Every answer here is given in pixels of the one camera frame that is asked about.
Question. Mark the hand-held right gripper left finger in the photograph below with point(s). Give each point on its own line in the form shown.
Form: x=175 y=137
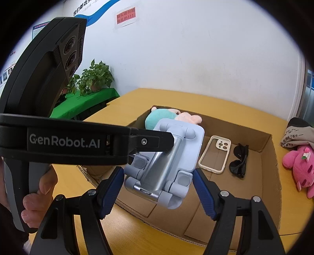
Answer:
x=111 y=193

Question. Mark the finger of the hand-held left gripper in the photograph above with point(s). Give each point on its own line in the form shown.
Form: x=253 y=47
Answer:
x=157 y=142

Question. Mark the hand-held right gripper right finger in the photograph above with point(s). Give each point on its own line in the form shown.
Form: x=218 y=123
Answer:
x=204 y=193

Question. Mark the light blue phone stand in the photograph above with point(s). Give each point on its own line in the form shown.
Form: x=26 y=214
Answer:
x=171 y=157

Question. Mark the black sunglasses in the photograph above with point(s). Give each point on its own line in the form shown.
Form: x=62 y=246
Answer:
x=236 y=166

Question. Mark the brown cardboard box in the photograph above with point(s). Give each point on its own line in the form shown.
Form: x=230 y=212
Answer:
x=245 y=215

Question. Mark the white clear phone case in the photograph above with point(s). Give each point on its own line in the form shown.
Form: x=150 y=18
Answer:
x=222 y=144

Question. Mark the person's left hand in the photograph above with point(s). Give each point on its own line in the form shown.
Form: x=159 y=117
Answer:
x=36 y=208

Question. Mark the teal and pink plush toy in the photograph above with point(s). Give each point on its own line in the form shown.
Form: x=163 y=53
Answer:
x=157 y=117

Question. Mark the small potted green plant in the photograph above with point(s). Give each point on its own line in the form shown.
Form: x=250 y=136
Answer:
x=72 y=84

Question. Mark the green table cloth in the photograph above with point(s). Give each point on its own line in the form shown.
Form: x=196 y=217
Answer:
x=81 y=105

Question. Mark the large potted green plant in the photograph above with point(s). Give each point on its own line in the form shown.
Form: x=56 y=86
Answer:
x=97 y=76

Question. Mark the grey printed cloth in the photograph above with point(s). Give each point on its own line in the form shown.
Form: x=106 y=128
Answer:
x=294 y=134

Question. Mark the blue framed wall poster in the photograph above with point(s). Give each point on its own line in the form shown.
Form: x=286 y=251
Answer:
x=40 y=30

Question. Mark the red wall notice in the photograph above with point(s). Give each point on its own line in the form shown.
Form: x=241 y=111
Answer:
x=125 y=20

